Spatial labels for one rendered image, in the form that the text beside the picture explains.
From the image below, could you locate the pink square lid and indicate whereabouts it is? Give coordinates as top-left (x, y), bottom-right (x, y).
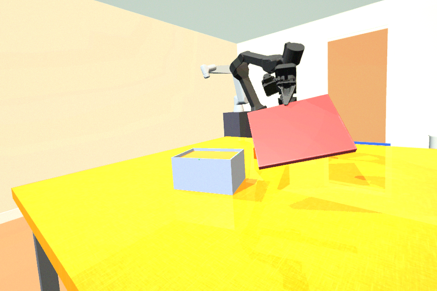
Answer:
top-left (247, 94), bottom-right (357, 170)

